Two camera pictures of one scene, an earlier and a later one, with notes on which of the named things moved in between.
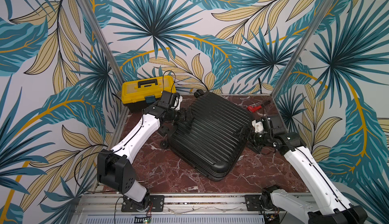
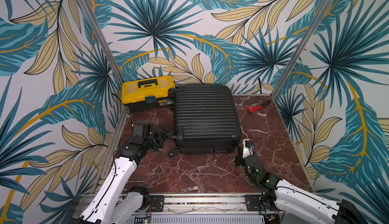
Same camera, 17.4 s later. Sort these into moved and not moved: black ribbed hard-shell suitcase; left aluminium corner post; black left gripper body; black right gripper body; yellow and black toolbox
Moved: black left gripper body; black ribbed hard-shell suitcase; black right gripper body
Not moved: yellow and black toolbox; left aluminium corner post
